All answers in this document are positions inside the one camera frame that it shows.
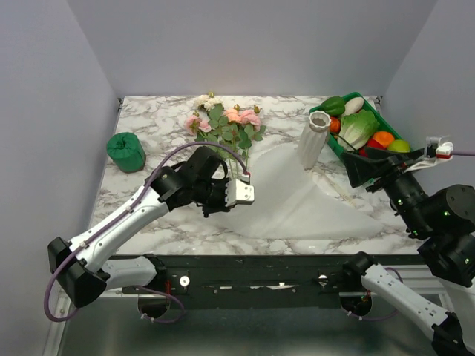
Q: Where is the toy orange fruit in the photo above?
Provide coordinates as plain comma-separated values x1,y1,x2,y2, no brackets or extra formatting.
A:
372,131,395,148

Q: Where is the aluminium frame rail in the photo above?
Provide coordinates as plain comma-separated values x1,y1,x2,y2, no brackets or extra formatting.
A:
40,265,142,356

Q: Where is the toy yellow-green pear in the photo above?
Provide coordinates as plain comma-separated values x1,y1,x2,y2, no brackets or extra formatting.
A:
387,139,410,153

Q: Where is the white ribbed vase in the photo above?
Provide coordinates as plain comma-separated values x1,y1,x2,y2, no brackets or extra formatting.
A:
297,111,330,170

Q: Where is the toy green cabbage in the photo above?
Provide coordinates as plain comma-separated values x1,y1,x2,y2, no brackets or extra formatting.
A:
337,110,379,151

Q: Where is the green toy bell pepper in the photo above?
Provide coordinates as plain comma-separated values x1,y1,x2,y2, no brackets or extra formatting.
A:
321,96,345,117

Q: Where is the small orange toy vegetable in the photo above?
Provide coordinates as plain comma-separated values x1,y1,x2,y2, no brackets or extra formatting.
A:
329,116,341,134

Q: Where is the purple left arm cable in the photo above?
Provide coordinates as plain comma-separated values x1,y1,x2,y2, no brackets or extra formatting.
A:
43,142,252,323

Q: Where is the white toy radish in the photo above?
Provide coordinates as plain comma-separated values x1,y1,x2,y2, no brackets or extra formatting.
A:
343,96,364,116

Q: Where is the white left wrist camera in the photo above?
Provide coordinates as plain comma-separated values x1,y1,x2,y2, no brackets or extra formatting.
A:
225,179,255,208

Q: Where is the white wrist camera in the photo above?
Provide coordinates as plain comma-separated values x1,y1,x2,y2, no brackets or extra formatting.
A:
404,136,454,173
225,179,255,208

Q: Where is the pink rose flower bouquet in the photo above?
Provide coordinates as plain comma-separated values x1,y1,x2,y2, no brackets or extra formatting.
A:
184,92,266,163

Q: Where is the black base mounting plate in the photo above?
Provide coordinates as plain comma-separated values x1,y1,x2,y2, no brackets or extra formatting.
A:
75,254,390,311

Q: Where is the cream ribbon with gold letters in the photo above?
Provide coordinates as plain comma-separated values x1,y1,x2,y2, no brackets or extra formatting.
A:
330,180,358,208

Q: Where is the toy red pepper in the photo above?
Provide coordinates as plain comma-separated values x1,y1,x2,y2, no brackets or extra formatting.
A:
358,139,385,156

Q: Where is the white wrapping paper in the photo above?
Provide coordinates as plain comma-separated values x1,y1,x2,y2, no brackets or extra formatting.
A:
216,144,383,240

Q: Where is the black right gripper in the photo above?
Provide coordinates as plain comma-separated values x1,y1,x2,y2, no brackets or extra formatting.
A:
338,144,432,235

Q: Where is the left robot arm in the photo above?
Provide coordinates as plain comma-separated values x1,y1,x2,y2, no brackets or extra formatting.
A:
47,142,235,308

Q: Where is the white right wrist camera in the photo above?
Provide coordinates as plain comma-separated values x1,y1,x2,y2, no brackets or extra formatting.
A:
404,136,454,173

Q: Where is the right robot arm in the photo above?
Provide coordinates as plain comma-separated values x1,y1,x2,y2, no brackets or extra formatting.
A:
339,148,474,355

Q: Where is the green plastic basket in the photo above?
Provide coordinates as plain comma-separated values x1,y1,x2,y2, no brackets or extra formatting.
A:
309,92,406,156

